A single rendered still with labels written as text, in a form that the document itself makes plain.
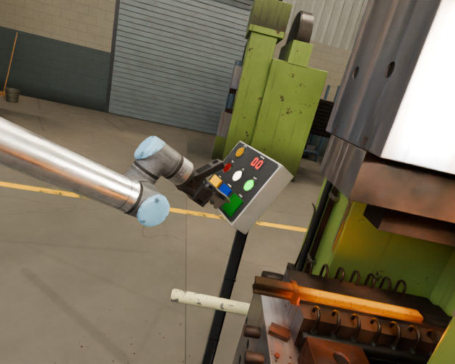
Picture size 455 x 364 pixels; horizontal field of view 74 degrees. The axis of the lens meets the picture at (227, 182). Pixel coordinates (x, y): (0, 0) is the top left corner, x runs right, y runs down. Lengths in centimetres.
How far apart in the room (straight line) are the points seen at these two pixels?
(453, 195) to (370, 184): 16
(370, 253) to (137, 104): 800
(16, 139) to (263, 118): 489
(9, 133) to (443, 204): 83
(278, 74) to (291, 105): 55
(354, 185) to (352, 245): 40
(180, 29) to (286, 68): 387
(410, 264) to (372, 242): 14
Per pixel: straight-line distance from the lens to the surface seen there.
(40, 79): 929
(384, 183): 62
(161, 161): 93
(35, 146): 72
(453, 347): 60
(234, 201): 112
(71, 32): 901
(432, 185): 67
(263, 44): 550
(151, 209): 80
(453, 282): 111
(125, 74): 864
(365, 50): 75
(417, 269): 110
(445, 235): 78
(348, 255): 99
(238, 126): 548
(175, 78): 850
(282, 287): 75
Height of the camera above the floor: 142
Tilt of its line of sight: 18 degrees down
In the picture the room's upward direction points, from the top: 13 degrees clockwise
